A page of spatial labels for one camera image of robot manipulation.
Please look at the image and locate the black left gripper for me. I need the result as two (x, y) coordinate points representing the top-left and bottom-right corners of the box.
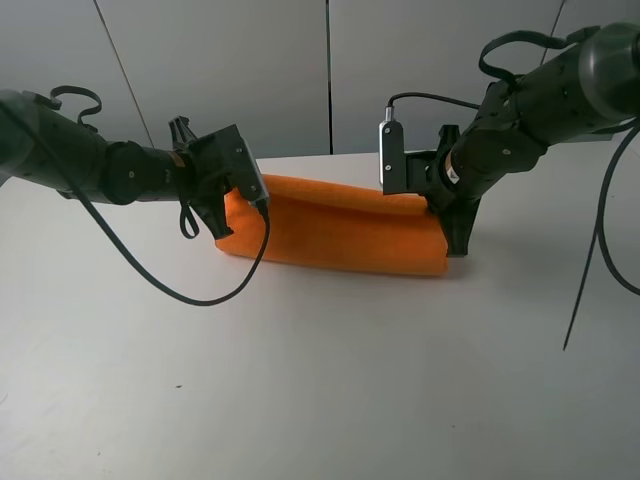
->
(169, 116), (246, 240)

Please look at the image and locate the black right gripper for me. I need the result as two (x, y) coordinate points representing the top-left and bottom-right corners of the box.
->
(405, 125), (481, 258)

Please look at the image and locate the orange terry towel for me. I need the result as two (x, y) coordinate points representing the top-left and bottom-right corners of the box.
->
(215, 175), (448, 276)

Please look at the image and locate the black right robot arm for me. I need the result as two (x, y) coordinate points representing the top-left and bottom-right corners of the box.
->
(384, 23), (639, 257)

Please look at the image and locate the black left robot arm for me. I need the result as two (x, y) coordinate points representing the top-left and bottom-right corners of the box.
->
(1, 86), (268, 239)

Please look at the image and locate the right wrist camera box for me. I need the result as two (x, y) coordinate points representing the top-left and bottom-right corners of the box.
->
(379, 119), (407, 195)

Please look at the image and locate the black left camera cable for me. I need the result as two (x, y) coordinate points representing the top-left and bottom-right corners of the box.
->
(0, 107), (273, 306)

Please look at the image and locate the black camera cable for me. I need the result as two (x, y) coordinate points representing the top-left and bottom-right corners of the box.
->
(384, 91), (484, 121)
(0, 107), (273, 306)

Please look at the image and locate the black right camera cable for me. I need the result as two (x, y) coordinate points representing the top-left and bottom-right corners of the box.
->
(384, 91), (484, 121)

